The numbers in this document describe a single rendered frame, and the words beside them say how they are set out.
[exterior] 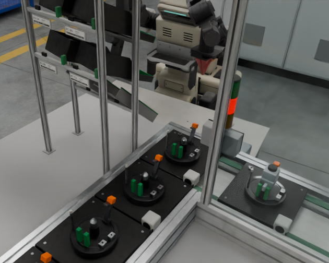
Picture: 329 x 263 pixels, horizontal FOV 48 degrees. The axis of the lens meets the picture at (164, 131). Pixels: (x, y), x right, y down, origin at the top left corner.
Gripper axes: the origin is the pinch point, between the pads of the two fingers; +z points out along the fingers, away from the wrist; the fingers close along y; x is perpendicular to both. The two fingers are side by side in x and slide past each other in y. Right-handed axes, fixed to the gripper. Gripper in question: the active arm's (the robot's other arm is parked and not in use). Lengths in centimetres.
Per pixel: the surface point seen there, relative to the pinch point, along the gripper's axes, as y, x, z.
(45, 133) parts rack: -47, -41, 28
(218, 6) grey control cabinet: -124, 266, 54
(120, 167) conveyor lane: -10.0, -37.6, 28.3
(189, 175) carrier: 14.2, -28.8, 24.8
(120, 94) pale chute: -18.2, -27.9, 4.4
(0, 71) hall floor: -282, 86, 119
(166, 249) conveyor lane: 22, -53, 35
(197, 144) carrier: 6.2, -9.6, 26.4
